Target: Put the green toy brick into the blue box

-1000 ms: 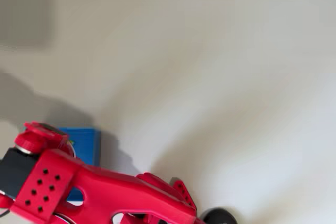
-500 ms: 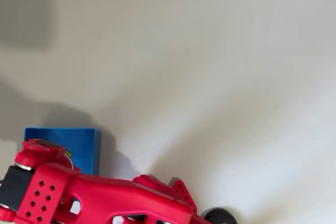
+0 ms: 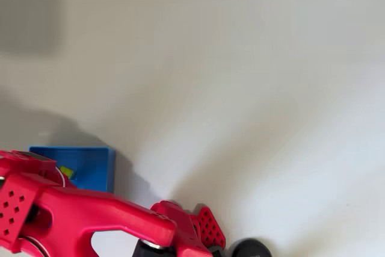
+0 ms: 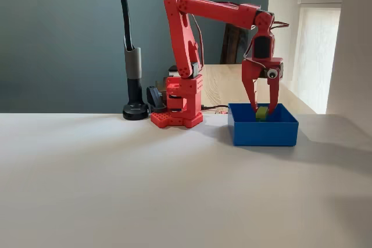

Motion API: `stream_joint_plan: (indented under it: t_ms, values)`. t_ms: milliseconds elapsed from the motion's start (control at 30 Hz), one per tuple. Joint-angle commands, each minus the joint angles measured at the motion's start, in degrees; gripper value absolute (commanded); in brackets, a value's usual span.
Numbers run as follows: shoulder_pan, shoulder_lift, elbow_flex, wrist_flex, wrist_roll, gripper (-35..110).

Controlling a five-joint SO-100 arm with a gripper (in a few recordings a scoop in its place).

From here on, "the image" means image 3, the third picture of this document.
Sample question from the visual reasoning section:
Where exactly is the green lego brick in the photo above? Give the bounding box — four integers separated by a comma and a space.
59, 165, 78, 179

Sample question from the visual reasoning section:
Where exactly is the blue plastic box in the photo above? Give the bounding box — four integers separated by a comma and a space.
28, 146, 117, 193

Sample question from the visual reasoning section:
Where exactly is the black camera stand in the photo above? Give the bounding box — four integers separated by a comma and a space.
229, 238, 273, 257

